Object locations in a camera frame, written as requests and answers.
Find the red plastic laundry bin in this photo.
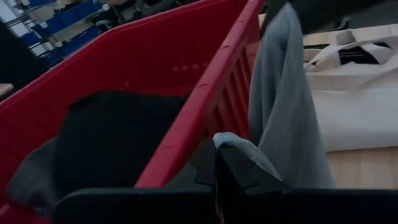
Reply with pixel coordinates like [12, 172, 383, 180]
[0, 0, 265, 224]

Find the cream canvas tote bag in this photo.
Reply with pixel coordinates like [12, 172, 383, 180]
[303, 23, 398, 153]

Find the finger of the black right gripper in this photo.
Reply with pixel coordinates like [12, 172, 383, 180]
[290, 0, 385, 35]
[260, 0, 290, 37]

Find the tan wooden desk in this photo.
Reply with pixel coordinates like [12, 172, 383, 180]
[0, 83, 15, 99]

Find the black folded garment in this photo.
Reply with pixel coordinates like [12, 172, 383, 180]
[54, 90, 189, 200]

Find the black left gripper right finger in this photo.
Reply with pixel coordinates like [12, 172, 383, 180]
[216, 146, 398, 224]

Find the grey Reebok t-shirt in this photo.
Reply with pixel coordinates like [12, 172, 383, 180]
[213, 2, 336, 190]

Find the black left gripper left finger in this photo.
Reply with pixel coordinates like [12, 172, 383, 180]
[52, 138, 218, 224]

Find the shelf with blue bins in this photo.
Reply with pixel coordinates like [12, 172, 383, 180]
[6, 0, 108, 68]

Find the dark grey garment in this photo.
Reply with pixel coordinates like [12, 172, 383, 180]
[6, 136, 65, 209]

